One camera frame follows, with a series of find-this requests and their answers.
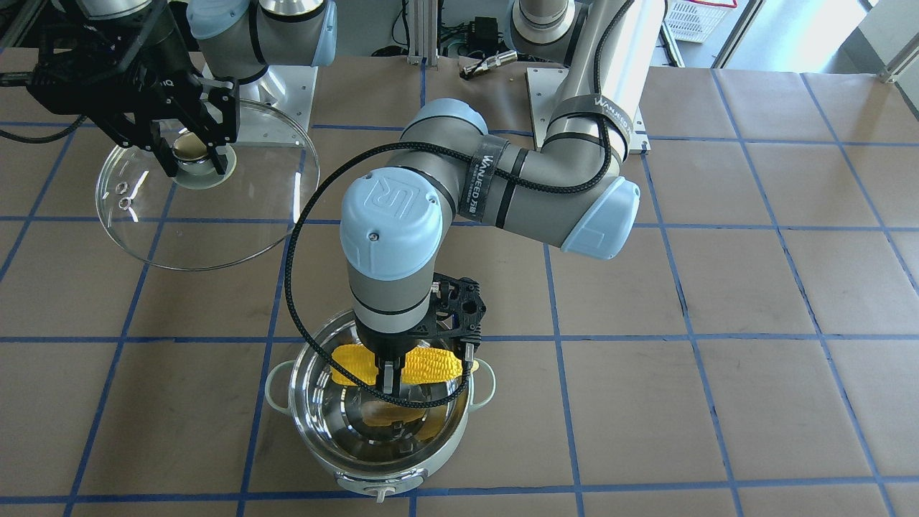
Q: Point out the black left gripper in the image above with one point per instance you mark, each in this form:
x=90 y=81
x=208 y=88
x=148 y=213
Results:
x=379 y=339

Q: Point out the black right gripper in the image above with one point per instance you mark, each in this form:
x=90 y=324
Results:
x=170 y=70

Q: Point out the clear glass pot lid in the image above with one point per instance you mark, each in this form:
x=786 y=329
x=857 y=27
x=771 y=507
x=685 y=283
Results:
x=200 y=219

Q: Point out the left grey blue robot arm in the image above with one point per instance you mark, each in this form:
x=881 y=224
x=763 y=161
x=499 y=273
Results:
x=568 y=194

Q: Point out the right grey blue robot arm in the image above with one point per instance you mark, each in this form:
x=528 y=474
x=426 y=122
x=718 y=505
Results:
x=240 y=40

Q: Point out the white pot with steel interior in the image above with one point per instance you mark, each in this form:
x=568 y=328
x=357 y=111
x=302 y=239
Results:
x=371 y=447

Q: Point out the brown paper table mat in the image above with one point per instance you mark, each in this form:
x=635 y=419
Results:
x=751 y=351

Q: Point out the white plastic basket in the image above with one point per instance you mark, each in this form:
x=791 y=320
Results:
x=694 y=21

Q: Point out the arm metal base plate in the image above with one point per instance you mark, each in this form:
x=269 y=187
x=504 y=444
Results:
x=547 y=107
x=278 y=108

